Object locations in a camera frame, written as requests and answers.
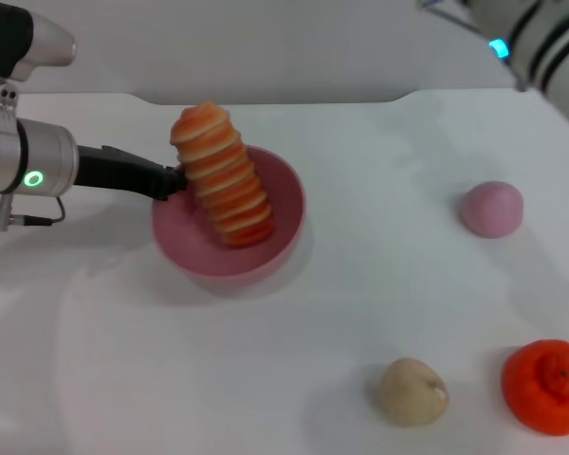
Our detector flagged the pink round bun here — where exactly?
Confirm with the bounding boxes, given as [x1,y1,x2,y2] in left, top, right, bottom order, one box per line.
[458,180,524,239]

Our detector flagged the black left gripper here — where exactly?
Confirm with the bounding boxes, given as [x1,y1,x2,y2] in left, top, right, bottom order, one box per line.
[73,144,192,203]

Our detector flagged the orange tangerine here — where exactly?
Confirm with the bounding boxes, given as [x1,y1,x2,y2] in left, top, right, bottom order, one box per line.
[500,338,569,437]

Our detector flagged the orange white striped bread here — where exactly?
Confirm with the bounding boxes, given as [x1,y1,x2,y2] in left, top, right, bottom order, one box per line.
[169,100,277,249]

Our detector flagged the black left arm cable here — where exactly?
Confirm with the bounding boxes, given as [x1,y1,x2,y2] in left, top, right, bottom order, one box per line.
[0,194,68,232]

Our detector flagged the beige round bun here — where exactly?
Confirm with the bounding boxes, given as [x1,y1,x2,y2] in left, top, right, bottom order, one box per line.
[376,356,450,428]

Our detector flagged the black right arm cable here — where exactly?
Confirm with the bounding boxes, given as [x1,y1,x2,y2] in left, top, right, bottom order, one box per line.
[416,0,486,35]

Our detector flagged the pink plastic bowl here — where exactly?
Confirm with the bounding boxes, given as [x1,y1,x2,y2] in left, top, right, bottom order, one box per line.
[151,145,307,291]

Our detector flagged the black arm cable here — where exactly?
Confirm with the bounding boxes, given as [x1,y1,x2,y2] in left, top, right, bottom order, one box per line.
[0,194,68,232]
[416,0,486,35]

